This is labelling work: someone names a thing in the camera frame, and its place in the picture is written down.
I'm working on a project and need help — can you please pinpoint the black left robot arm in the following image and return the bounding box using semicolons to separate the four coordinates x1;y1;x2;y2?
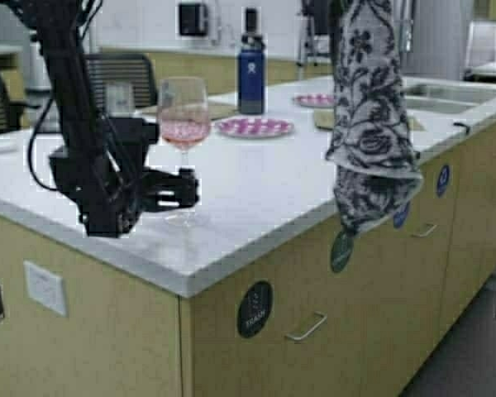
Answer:
4;1;199;238

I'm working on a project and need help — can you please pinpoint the black round trash sticker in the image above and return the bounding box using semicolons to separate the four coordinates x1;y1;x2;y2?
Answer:
236;280;274;338

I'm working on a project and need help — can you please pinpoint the far pink checkered plate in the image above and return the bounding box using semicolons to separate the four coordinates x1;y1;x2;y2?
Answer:
293;93;334;108

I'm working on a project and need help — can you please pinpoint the wine glass with pink liquid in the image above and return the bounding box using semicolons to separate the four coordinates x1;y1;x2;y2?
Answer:
157;76;212;227

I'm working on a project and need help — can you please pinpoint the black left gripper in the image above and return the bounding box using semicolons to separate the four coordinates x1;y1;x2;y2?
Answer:
49;117;199;238

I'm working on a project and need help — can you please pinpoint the green round sticker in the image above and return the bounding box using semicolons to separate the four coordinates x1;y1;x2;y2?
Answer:
330;230;354;273

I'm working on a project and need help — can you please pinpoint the island stainless sink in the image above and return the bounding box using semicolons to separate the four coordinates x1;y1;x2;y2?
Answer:
403;84;496;114

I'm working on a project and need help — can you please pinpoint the black mesh office chair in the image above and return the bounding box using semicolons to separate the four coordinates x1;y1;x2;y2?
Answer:
86;52;158;110

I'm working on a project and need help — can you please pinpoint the white island outlet plate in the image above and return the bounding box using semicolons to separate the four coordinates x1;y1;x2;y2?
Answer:
23;261;68;317

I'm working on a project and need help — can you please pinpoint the black white floral cloth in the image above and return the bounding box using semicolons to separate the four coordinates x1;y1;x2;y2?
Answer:
326;1;423;237

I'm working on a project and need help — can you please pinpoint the blue insulated water bottle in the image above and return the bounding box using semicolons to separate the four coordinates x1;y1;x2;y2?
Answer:
237;7;265;115

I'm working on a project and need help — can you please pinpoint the pink checkered plate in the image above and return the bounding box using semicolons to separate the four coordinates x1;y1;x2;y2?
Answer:
293;93;334;108
214;117;294;139

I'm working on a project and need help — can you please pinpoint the blue round sticker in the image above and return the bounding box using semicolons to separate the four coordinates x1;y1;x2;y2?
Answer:
436;164;451;198

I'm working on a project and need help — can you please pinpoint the near pink checkered plate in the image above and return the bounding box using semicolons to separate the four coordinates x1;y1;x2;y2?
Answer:
214;117;294;139

